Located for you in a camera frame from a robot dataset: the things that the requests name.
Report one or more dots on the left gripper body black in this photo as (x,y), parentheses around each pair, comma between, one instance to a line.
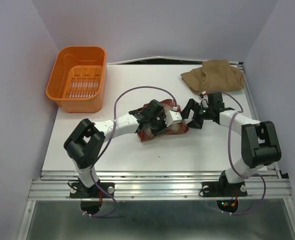
(157,123)

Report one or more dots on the orange plastic basket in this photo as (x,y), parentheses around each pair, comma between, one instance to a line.
(78,79)

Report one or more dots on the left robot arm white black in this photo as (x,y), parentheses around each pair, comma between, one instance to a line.
(84,144)

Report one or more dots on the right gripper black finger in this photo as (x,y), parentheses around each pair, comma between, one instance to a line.
(188,108)
(196,124)

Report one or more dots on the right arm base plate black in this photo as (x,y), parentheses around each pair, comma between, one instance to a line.
(213,189)

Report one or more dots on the khaki brown skirt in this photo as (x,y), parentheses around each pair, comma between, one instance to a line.
(215,74)

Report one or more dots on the white patterned garment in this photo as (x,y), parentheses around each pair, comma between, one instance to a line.
(175,129)

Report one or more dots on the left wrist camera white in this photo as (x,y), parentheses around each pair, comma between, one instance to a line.
(173,117)

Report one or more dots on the aluminium right side rail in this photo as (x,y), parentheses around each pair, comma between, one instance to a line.
(250,100)

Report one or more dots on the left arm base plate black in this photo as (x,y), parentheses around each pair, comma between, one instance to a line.
(79,191)

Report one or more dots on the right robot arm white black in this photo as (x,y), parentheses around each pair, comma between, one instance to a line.
(259,141)

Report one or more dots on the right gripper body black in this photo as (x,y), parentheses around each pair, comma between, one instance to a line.
(202,113)

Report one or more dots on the aluminium front rail frame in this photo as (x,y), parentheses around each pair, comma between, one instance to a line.
(156,185)

